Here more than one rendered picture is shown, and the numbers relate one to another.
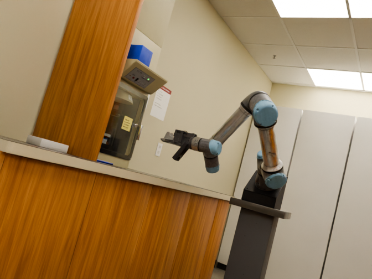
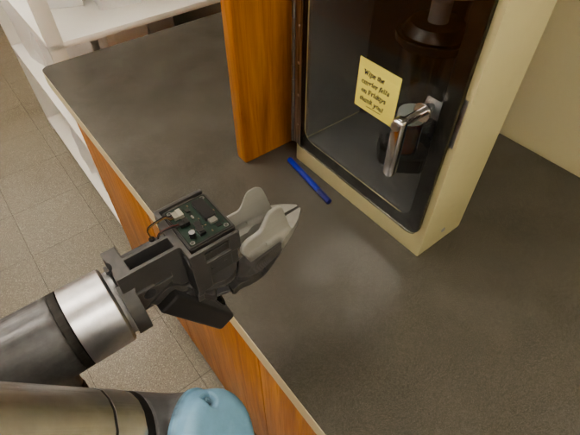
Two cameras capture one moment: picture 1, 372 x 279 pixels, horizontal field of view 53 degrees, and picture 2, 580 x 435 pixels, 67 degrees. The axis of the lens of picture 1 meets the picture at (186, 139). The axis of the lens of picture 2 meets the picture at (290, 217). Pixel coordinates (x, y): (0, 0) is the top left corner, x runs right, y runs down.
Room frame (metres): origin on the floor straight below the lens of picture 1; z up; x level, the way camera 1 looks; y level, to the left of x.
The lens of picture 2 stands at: (2.21, -0.19, 1.52)
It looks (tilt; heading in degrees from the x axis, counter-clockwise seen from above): 48 degrees down; 111
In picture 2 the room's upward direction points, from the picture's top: straight up
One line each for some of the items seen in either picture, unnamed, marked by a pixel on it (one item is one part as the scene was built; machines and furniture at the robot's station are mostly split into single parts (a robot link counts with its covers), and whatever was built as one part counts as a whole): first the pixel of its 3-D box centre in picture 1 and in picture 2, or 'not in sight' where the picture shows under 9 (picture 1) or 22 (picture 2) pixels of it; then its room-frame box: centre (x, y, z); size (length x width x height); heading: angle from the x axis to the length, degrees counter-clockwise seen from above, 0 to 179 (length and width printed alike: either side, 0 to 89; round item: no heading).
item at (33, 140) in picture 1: (47, 144); not in sight; (1.87, 0.66, 0.96); 0.16 x 0.12 x 0.04; 144
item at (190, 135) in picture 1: (184, 139); (177, 263); (2.02, 0.01, 1.17); 0.12 x 0.08 x 0.09; 59
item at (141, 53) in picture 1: (139, 56); not in sight; (2.01, 0.37, 1.56); 0.10 x 0.10 x 0.09; 59
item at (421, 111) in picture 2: (137, 132); (403, 141); (2.18, 0.29, 1.17); 0.05 x 0.03 x 0.10; 59
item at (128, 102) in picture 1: (123, 122); (364, 82); (2.11, 0.37, 1.19); 0.30 x 0.01 x 0.40; 149
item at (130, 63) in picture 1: (143, 78); not in sight; (2.08, 0.32, 1.46); 0.32 x 0.11 x 0.10; 149
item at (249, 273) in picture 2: not in sight; (242, 262); (2.07, 0.05, 1.15); 0.09 x 0.05 x 0.02; 59
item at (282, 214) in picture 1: (261, 208); not in sight; (2.28, -0.55, 0.92); 0.32 x 0.32 x 0.04; 66
